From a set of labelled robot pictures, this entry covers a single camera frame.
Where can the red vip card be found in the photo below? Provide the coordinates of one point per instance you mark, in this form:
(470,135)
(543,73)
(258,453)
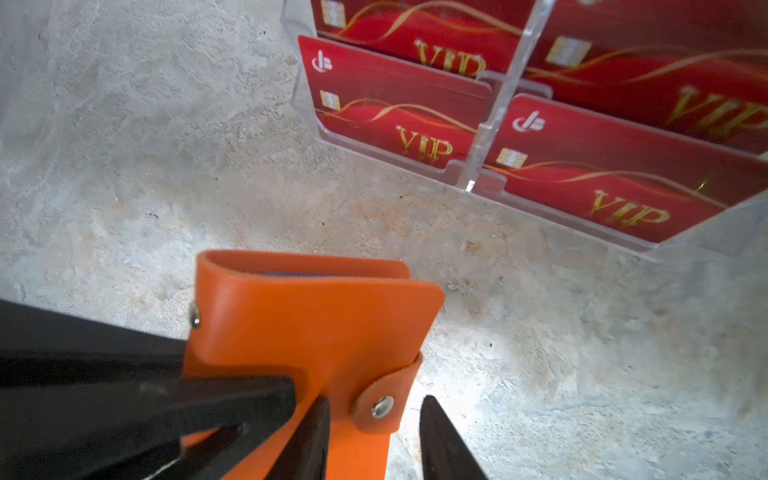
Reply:
(643,182)
(400,107)
(463,37)
(697,68)

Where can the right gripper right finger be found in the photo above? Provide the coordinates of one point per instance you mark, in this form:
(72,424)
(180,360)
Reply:
(444,454)

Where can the orange leather card holder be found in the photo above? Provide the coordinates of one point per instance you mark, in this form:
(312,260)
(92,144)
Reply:
(349,329)

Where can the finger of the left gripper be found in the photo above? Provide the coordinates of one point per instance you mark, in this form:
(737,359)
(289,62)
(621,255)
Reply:
(87,400)

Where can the clear acrylic card display stand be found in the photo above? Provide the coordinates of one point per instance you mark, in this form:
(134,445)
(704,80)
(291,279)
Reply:
(726,233)

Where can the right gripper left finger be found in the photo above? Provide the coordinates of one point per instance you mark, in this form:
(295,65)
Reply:
(305,456)

